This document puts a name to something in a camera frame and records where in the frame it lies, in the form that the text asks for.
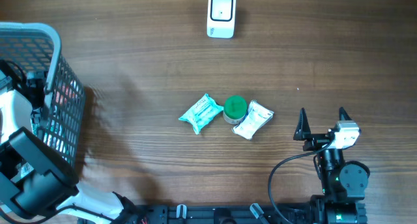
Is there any white tissue pack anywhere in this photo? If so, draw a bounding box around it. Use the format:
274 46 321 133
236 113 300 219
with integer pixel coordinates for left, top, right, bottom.
232 100 274 140

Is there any green lid jar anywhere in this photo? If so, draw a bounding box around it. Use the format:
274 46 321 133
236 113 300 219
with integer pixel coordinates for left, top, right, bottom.
223 95 248 125

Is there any teal wet wipes pack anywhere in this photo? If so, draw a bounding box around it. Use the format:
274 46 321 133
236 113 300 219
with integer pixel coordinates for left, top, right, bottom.
179 94 223 135

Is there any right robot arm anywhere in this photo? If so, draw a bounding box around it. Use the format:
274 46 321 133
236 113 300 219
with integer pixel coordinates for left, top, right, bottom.
293 107 370 223

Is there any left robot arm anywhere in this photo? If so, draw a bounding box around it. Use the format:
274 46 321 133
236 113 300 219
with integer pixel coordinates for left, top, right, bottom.
1 60 143 223

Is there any white barcode scanner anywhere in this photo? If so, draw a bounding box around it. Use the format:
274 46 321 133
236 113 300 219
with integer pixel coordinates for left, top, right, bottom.
207 0 237 38

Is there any grey mesh plastic basket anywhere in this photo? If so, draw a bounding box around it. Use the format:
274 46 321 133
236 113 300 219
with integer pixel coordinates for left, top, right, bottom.
1 22 85 166

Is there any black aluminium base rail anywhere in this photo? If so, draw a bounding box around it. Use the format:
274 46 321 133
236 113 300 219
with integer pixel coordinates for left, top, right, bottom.
130 203 323 224

